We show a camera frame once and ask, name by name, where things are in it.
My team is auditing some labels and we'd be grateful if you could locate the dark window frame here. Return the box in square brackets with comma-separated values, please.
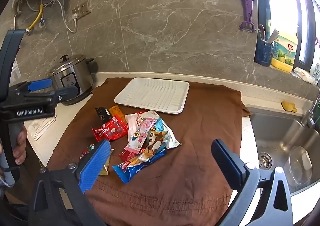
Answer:
[296, 0, 318, 67]

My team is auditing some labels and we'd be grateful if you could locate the white power cable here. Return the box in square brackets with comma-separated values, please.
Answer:
[41, 0, 78, 33]

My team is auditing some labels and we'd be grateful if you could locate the metal faucet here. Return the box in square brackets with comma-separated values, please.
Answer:
[301, 94, 320, 129]

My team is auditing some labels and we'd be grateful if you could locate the grey wall socket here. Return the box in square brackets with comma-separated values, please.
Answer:
[72, 1, 91, 19]

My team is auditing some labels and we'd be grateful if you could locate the small red green candy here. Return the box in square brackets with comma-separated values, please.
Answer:
[79, 143, 95, 159]

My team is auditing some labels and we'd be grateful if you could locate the clear glass bowl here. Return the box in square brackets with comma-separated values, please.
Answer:
[284, 145, 313, 187]

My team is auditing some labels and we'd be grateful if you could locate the small red snack packet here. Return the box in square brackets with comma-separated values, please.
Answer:
[119, 148, 140, 163]

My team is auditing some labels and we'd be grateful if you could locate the brown cloth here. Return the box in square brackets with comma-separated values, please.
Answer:
[46, 77, 250, 226]

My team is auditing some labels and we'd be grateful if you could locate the stainless steel sink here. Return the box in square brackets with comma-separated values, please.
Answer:
[246, 106, 320, 216]

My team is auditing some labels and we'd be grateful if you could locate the purple peeler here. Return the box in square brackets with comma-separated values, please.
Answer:
[239, 0, 257, 33]

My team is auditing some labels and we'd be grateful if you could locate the white pillow snack packet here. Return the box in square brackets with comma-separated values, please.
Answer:
[124, 113, 140, 141]

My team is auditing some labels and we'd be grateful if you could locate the blue snack packet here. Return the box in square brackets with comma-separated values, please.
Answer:
[112, 147, 167, 184]

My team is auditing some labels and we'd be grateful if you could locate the blue utensil holder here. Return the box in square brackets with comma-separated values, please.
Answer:
[254, 40, 274, 67]

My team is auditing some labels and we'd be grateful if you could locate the person's left hand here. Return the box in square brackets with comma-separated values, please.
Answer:
[12, 124, 28, 166]

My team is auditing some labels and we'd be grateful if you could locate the large white snack packet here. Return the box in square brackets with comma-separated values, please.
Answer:
[160, 118, 182, 149]

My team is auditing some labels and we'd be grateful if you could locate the yellow dish soap bottle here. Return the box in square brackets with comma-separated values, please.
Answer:
[271, 32, 299, 72]

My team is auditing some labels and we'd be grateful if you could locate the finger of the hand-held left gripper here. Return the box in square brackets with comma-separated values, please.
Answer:
[47, 86, 78, 104]
[10, 79, 53, 97]

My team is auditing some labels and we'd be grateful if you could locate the black snack packet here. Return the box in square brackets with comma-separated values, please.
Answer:
[95, 107, 112, 121]

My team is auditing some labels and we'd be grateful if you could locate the panda print snack packet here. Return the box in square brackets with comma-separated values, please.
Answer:
[144, 118, 170, 158]

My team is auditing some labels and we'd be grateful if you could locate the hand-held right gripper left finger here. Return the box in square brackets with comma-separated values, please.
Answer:
[28, 139, 112, 226]

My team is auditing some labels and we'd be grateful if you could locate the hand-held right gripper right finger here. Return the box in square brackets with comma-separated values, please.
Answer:
[211, 138, 294, 226]

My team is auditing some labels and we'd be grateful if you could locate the pink cartoon snack packet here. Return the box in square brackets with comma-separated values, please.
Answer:
[124, 111, 160, 154]

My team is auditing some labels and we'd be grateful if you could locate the white ribbed plastic tray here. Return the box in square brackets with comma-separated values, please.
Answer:
[114, 77, 190, 115]

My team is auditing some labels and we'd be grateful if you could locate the long orange snack packet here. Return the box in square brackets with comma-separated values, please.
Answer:
[108, 105, 125, 123]

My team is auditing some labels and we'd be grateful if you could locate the metal sink drain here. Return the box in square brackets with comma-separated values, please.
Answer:
[258, 152, 272, 169]

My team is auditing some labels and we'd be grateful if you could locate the red chocolate packet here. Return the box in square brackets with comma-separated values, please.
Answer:
[91, 115, 129, 143]

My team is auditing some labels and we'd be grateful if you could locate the yellow sponge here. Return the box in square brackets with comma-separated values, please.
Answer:
[281, 101, 298, 113]

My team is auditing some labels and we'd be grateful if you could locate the yellow gas hose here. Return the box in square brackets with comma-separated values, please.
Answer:
[25, 4, 43, 35]

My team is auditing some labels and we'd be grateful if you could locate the white rag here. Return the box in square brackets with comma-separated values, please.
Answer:
[293, 67, 316, 84]

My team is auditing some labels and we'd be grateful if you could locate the stainless steel rice cooker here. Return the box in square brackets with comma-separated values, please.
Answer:
[47, 54, 95, 105]

